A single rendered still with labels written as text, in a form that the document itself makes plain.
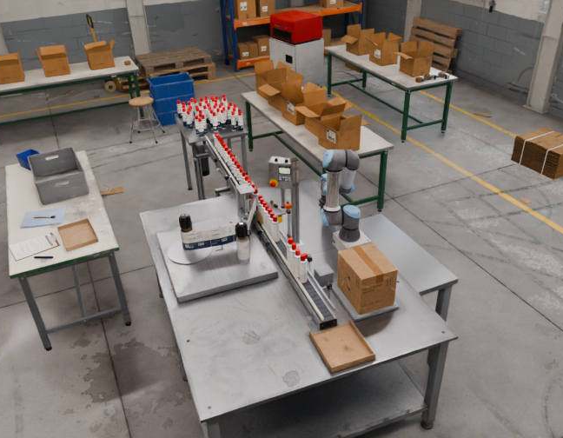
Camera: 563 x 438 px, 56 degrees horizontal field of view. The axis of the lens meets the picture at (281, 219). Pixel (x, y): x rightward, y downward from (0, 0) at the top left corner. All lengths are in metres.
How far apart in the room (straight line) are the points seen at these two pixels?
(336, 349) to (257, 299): 0.64
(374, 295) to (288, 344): 0.58
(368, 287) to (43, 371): 2.57
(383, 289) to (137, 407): 1.91
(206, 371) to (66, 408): 1.46
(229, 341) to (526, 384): 2.18
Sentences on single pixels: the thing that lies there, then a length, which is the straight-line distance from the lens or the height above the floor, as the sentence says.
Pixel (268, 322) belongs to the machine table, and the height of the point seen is 0.83.
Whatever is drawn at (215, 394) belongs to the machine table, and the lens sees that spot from 2.91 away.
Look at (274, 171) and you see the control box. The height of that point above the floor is 1.41.
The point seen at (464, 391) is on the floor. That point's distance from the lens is 4.12.
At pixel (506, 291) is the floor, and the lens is 5.03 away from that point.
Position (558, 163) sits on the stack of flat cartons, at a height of 0.20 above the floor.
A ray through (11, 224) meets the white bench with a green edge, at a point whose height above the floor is 0.80.
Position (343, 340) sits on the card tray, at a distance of 3.13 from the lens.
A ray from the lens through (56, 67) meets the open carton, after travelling 8.50.
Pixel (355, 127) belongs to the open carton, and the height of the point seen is 1.03.
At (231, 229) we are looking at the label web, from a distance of 3.71.
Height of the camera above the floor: 3.05
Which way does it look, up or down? 32 degrees down
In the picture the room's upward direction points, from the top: 2 degrees counter-clockwise
